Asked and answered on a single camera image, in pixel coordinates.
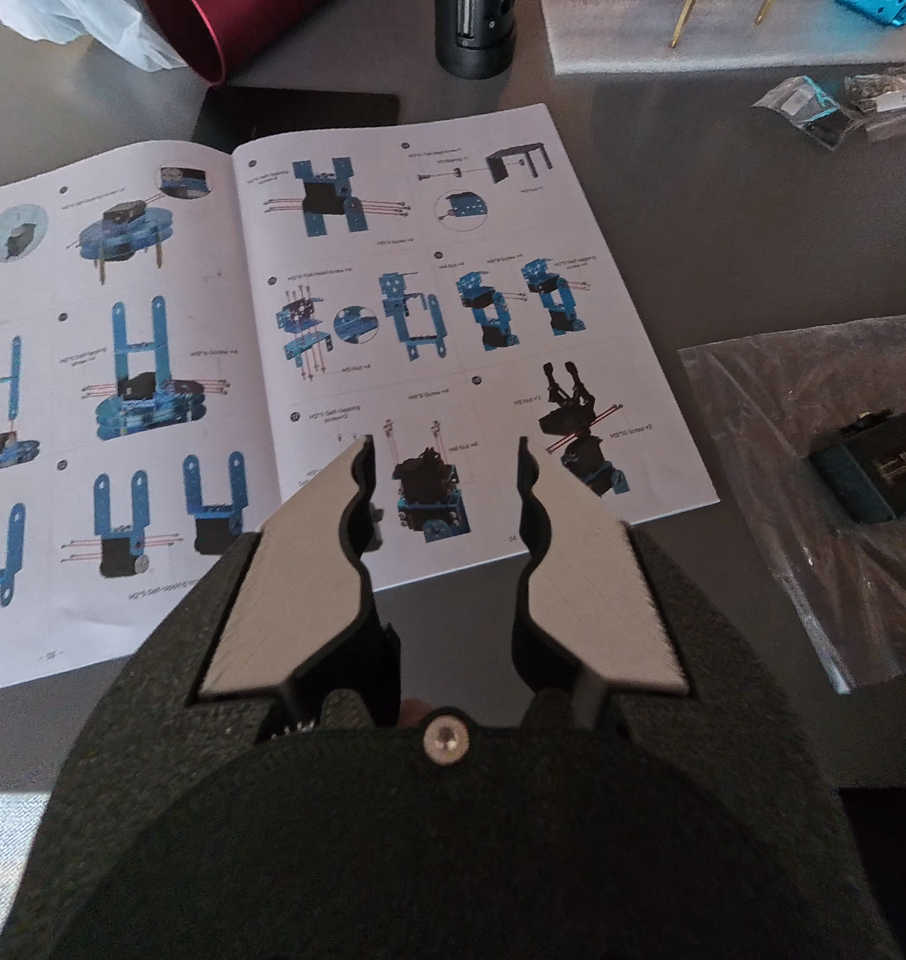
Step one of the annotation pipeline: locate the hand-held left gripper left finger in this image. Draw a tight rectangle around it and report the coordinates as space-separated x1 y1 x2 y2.
198 437 401 702

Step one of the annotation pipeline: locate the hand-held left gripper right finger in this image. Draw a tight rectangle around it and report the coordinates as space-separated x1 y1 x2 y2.
513 436 690 695

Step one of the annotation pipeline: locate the large clear plastic bag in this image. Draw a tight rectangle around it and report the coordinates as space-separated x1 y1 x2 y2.
678 311 906 695

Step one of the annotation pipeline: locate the grey desk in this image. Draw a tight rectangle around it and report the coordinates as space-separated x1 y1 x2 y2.
0 0 906 789

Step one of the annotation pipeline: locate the printed instruction booklet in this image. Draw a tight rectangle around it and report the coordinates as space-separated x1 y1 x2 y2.
0 103 720 697

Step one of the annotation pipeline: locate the black servo motor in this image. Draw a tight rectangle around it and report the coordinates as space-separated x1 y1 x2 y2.
809 414 906 526

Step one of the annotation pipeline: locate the black rectangular pad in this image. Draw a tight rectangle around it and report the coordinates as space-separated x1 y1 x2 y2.
192 84 401 147

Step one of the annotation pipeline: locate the white foam sheet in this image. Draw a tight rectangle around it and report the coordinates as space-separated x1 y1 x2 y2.
540 0 906 76

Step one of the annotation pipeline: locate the black mesh cylinder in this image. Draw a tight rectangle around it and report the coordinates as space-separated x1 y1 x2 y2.
434 0 515 78

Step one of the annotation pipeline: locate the pile of small hardware bags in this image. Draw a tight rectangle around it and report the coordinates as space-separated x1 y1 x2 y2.
753 63 906 147

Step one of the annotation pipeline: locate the red metal cylinder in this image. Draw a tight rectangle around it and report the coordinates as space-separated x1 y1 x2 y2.
139 0 326 84

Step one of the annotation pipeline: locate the white crumpled plastic bag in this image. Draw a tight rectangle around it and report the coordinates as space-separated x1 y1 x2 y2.
0 0 191 74

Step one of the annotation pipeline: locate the blue short U bracket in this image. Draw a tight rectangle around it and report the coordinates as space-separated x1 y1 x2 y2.
834 0 906 29

